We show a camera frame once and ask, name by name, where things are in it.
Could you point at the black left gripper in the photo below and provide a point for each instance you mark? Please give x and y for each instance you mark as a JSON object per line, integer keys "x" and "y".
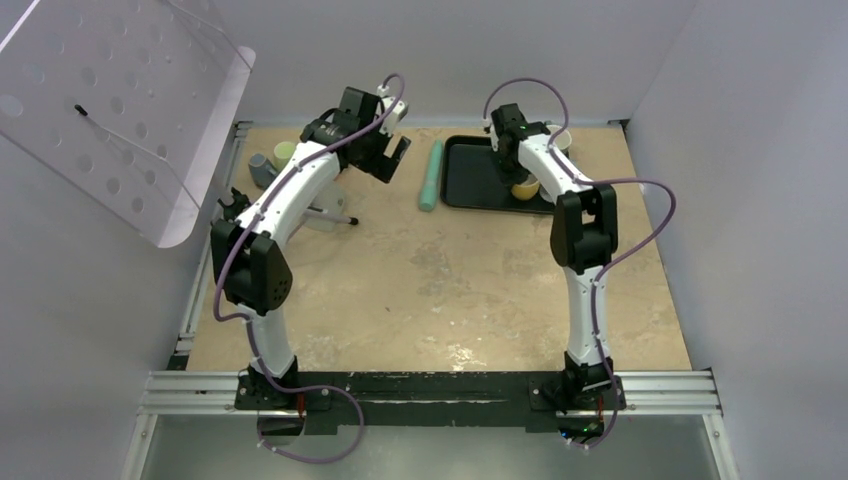
{"x": 381, "y": 166}

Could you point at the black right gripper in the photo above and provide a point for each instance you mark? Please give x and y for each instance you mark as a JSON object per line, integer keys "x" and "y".
{"x": 511, "y": 178}

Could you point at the yellow mug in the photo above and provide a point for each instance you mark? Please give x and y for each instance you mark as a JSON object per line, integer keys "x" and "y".
{"x": 526, "y": 190}

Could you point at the dark teal hexagonal mug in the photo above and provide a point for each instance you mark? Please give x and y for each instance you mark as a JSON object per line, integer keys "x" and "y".
{"x": 262, "y": 171}

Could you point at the grey-blue mug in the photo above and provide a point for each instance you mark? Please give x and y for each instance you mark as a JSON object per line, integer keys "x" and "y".
{"x": 546, "y": 195}

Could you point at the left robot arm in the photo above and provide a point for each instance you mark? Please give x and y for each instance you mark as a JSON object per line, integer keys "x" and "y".
{"x": 252, "y": 276}

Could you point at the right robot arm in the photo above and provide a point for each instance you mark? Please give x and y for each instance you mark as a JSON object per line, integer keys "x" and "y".
{"x": 583, "y": 239}

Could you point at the light green mug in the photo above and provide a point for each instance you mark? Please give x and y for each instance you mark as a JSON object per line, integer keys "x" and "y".
{"x": 283, "y": 152}

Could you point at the black plastic tray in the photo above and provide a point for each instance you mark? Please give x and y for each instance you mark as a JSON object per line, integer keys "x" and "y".
{"x": 471, "y": 179}

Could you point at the white cup on table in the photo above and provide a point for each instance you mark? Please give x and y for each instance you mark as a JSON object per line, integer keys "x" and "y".
{"x": 562, "y": 137}

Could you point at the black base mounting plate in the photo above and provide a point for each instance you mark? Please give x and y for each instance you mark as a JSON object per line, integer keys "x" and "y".
{"x": 324, "y": 401}

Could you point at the clear perforated acrylic panel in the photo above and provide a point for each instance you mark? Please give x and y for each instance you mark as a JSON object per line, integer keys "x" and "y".
{"x": 130, "y": 101}

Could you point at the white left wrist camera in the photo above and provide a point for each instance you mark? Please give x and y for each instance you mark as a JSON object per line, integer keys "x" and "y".
{"x": 394, "y": 114}

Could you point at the small camera tripod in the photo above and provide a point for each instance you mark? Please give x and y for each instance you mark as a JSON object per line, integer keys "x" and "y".
{"x": 240, "y": 202}

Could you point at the aluminium frame rail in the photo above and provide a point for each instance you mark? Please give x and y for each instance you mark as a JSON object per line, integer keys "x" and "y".
{"x": 431, "y": 343}

